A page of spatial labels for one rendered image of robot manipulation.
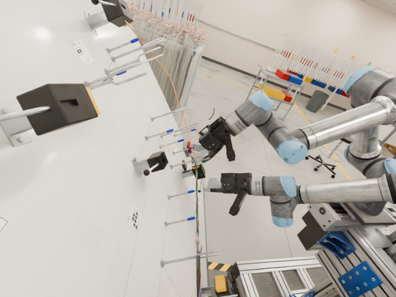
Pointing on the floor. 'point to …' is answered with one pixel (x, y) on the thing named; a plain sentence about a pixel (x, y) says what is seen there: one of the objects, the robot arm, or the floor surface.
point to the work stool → (332, 154)
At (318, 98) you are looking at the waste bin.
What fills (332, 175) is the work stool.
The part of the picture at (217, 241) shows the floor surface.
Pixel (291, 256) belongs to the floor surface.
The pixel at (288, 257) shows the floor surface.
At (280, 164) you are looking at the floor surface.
